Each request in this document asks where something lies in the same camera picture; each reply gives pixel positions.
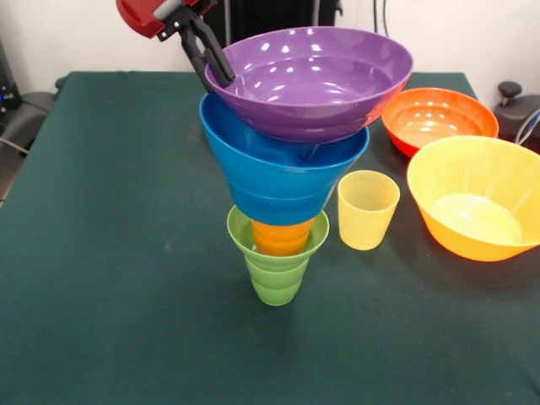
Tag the black computer case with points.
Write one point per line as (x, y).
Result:
(6, 84)

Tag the green plastic cup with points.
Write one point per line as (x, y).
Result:
(276, 289)

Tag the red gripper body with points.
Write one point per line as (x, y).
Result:
(137, 17)

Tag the purple plastic bowl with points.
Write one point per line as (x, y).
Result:
(312, 84)

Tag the large orange plastic bowl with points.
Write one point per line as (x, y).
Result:
(472, 211)

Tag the green plastic bowl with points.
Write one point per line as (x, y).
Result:
(240, 240)

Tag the yellow plastic cup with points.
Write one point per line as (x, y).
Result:
(367, 228)

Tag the orange plastic cup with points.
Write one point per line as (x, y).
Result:
(280, 242)

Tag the black office chair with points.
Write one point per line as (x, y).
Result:
(29, 105)

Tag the black chair with knob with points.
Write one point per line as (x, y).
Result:
(519, 109)

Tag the dark green tablecloth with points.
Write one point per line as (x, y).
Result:
(337, 337)

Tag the round blue plastic bowl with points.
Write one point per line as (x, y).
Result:
(270, 169)

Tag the red plastic bowl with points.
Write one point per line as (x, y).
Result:
(447, 122)

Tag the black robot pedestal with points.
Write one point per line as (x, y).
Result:
(270, 12)

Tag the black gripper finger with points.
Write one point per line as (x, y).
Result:
(219, 59)
(198, 59)

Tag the shallow translucent blue bowl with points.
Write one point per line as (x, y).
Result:
(278, 211)

